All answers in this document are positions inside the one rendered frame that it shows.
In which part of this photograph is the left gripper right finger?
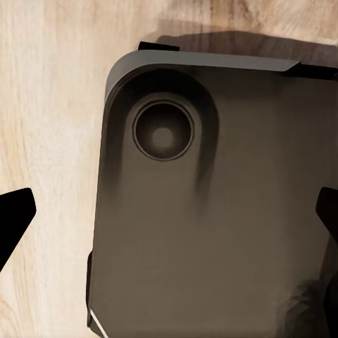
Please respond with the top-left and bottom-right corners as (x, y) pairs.
(315, 187), (338, 244)

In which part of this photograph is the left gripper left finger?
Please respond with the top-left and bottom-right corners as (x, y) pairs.
(0, 187), (37, 272)

